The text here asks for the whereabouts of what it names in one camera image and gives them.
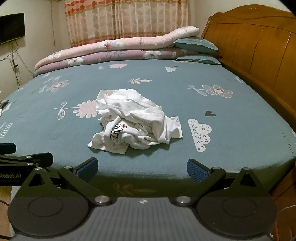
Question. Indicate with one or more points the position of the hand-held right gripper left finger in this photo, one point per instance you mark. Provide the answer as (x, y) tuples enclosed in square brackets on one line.
[(89, 170)]

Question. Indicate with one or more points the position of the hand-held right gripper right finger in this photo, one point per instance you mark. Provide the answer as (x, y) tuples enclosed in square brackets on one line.
[(196, 170)]

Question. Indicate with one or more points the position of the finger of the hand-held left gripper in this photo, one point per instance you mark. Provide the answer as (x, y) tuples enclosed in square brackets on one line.
[(8, 148), (34, 158)]

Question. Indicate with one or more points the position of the white printed t-shirt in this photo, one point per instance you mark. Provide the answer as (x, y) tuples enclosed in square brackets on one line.
[(138, 115)]

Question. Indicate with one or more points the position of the teal pillow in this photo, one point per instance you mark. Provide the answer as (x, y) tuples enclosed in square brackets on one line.
[(201, 60), (196, 44)]

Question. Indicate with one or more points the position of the purple floral quilt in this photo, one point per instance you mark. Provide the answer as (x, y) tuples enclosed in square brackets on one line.
[(115, 56)]

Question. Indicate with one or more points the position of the pink floral quilt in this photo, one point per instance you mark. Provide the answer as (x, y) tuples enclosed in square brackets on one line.
[(104, 45)]

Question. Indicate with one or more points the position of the wooden headboard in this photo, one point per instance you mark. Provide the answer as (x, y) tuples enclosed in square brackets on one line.
[(254, 46)]

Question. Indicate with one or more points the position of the patterned beige curtain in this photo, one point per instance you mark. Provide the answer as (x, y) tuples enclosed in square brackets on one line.
[(127, 20)]

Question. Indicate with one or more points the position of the black wall television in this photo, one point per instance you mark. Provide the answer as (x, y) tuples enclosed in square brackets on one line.
[(11, 27)]

